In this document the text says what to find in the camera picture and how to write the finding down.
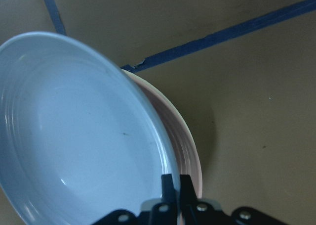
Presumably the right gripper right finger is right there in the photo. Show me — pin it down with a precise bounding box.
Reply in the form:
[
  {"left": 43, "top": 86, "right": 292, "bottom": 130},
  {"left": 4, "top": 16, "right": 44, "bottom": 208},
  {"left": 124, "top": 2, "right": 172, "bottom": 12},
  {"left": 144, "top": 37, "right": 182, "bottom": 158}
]
[{"left": 180, "top": 175, "right": 285, "bottom": 225}]

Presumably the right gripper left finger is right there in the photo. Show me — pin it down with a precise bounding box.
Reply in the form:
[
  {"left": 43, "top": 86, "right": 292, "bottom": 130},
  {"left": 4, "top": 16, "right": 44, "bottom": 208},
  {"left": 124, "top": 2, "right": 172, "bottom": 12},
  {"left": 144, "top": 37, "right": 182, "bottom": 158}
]
[{"left": 95, "top": 174, "right": 177, "bottom": 225}]

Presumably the pink plate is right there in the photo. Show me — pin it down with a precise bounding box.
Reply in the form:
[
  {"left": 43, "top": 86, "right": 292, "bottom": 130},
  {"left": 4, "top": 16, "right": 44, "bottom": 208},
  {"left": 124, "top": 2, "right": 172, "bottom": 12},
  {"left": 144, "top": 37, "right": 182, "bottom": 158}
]
[{"left": 124, "top": 70, "right": 202, "bottom": 197}]

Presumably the blue plate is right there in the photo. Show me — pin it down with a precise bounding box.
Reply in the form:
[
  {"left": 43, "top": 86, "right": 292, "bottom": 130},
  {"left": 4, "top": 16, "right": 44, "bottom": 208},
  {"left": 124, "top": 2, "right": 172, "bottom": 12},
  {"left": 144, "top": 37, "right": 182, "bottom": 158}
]
[{"left": 0, "top": 32, "right": 180, "bottom": 225}]

